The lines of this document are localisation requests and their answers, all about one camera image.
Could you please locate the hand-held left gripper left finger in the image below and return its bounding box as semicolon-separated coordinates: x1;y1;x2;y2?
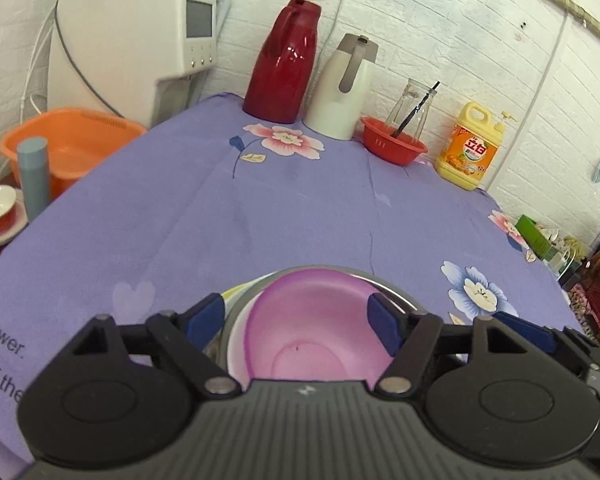
66;292;244;395

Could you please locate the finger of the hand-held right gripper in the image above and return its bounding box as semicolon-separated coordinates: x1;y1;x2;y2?
495;312;600;376

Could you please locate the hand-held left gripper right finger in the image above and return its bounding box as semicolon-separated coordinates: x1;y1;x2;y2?
368;292;541;395

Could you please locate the stainless steel bowl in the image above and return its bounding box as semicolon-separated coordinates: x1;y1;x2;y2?
215;264;433;376

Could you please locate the white floral plate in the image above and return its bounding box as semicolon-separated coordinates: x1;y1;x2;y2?
221;282;253;306

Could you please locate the white ceramic bowl red print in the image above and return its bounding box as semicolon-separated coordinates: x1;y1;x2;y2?
227;285;262;386

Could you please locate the pink plastic bowl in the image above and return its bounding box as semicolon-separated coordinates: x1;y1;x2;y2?
244;268;396;382

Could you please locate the green box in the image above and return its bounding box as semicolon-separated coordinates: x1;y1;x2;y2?
515;215;551;261

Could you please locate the purple floral tablecloth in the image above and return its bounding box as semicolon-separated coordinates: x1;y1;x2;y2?
0;92;596;461

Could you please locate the red plastic basket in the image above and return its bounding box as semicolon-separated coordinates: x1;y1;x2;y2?
361;116;429;167

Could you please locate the yellow detergent bottle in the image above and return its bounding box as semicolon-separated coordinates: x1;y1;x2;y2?
435;101;518;191

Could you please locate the red cup on saucer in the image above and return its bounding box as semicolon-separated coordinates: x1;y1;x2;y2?
0;187;31;248

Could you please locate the orange plastic basin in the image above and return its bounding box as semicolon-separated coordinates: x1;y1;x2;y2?
0;108;147;201

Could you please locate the blue grey cylindrical bottle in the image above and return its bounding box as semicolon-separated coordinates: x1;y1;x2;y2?
16;137;52;221

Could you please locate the clear glass pitcher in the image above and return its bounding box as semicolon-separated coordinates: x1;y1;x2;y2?
384;78;438;141

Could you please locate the red thermos jug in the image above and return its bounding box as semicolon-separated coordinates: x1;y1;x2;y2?
243;0;322;124

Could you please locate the white water dispenser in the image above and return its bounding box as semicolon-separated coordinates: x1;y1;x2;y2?
47;0;231;128

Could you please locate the white thermos jug grey handle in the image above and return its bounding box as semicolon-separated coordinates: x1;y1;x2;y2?
302;33;379;141

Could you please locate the grey cable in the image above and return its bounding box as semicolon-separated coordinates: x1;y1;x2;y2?
55;0;128;117

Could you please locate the white cable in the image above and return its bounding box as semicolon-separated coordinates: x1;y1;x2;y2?
21;7;61;113

